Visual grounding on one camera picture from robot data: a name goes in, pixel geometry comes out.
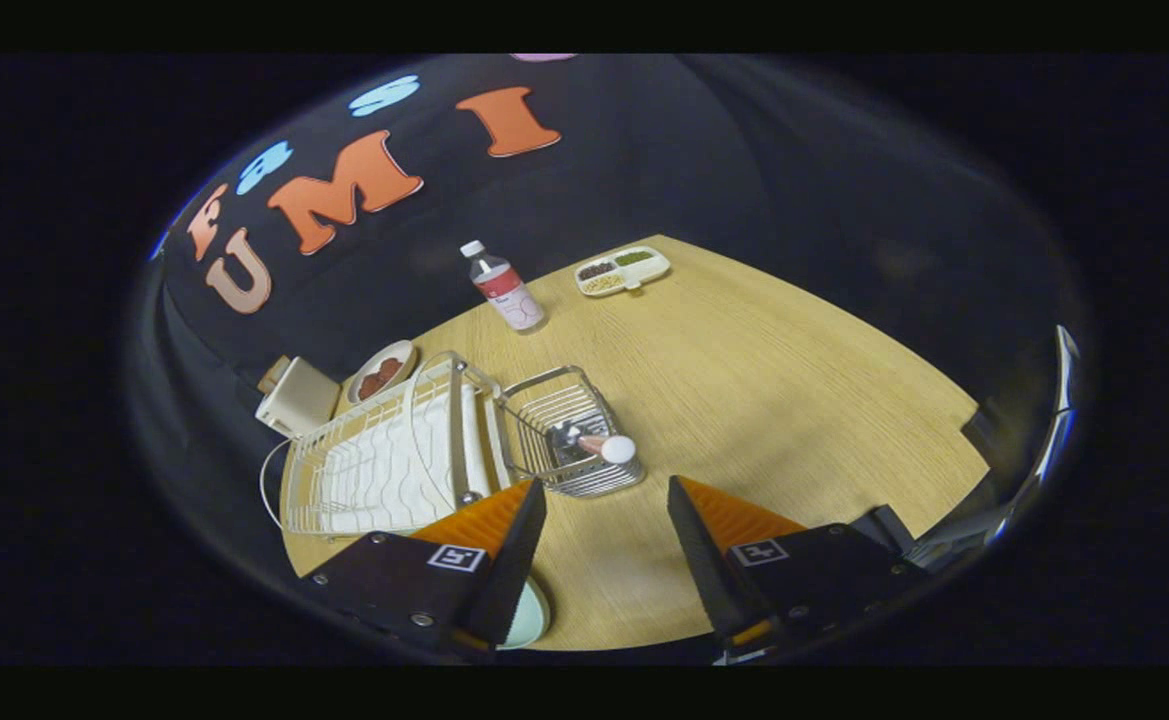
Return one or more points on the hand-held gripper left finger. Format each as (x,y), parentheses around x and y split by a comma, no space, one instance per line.
(514,570)

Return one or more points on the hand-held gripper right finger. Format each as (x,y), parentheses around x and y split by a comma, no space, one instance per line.
(709,570)

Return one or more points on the pale green plate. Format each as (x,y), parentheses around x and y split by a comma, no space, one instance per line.
(532,620)

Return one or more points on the white plate with meat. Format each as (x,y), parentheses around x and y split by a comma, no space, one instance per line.
(402,352)

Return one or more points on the white divided condiment dish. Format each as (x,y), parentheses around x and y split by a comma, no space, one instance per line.
(644,270)

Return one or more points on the red meat piece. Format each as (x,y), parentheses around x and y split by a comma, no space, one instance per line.
(369,385)
(389,368)

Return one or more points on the white toaster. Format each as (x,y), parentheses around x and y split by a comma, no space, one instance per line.
(299,405)

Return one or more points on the clear red-label bottle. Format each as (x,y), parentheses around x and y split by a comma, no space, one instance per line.
(509,295)

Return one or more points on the toast slice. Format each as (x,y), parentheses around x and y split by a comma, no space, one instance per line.
(272,375)

